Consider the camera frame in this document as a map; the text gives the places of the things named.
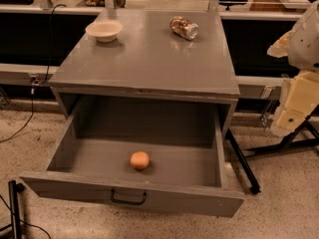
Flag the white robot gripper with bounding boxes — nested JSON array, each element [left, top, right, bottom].
[[267, 0, 319, 136]]

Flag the orange round can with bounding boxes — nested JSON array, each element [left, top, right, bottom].
[[130, 151, 150, 170]]

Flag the brown silver can lying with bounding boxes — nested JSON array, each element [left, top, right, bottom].
[[169, 16, 198, 41]]

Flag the grey cabinet counter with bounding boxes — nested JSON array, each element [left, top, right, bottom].
[[49, 9, 239, 130]]

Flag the grey open top drawer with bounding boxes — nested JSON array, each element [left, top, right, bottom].
[[21, 96, 244, 217]]

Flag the beige bowl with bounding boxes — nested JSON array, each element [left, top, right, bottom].
[[86, 20, 123, 43]]

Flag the black stand bottom left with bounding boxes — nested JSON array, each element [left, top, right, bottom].
[[0, 180, 22, 239]]

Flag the black metal frame legs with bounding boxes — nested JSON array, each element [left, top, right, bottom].
[[225, 113, 319, 194]]

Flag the black drawer handle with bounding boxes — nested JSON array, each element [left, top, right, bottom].
[[110, 189, 148, 206]]

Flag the black cable on left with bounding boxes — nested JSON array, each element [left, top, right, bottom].
[[0, 3, 68, 144]]

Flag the grey side rail bench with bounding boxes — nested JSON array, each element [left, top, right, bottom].
[[0, 64, 58, 86]]

